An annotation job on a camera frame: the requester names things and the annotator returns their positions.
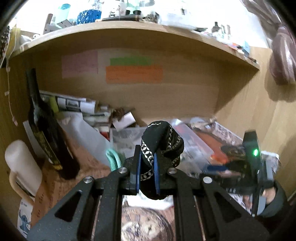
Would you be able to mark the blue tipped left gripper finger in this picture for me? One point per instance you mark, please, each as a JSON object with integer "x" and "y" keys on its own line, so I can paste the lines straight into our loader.
{"x": 216, "y": 168}

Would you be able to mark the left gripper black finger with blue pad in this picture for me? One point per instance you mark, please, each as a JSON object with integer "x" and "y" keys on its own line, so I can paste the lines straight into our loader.
{"x": 205, "y": 211}
{"x": 92, "y": 209}

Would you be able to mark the white drawstring pouch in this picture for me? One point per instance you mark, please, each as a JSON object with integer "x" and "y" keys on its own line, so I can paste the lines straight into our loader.
{"x": 142, "y": 201}

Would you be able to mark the green striped knit cloth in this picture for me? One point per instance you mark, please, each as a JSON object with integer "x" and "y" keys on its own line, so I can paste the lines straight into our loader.
{"x": 114, "y": 159}

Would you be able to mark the black pouch silver pattern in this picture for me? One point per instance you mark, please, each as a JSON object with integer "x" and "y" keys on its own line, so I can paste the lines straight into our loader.
{"x": 160, "y": 148}

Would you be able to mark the person's right hand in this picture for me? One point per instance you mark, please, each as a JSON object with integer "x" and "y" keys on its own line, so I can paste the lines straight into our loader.
{"x": 269, "y": 194}

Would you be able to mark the vintage newspaper print mat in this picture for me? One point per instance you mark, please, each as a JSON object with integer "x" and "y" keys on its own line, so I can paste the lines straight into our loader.
{"x": 136, "y": 223}

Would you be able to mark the rolled newspaper stack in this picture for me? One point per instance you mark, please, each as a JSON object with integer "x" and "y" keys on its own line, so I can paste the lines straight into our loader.
{"x": 92, "y": 112}

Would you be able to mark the dark wine bottle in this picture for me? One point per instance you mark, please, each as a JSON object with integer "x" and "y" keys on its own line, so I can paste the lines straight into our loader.
{"x": 47, "y": 131}

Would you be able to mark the blue small box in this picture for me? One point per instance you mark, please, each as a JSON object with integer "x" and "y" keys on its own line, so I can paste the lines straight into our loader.
{"x": 246, "y": 49}

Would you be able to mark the orange sticky note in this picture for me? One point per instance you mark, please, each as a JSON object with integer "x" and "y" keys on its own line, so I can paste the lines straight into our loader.
{"x": 134, "y": 74}

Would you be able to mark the green sticky note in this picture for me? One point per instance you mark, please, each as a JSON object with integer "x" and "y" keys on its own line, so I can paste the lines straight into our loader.
{"x": 131, "y": 61}

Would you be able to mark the pink striped curtain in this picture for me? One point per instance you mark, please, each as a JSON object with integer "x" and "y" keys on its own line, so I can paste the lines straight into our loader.
{"x": 279, "y": 37}

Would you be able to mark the pink sticky note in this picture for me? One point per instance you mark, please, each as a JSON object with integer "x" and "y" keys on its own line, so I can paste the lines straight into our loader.
{"x": 75, "y": 65}

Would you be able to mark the wooden shelf board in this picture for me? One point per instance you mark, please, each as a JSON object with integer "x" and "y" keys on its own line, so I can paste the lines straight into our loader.
{"x": 134, "y": 35}

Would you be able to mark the blue textured glass bottle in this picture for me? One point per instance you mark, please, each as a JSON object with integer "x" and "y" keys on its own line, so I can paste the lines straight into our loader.
{"x": 88, "y": 16}

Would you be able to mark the black braided headband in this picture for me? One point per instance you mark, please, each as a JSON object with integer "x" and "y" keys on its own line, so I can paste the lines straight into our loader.
{"x": 5, "y": 38}

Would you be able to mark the turquoise cosmetic bottle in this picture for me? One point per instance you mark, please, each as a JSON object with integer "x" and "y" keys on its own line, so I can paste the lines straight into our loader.
{"x": 62, "y": 13}

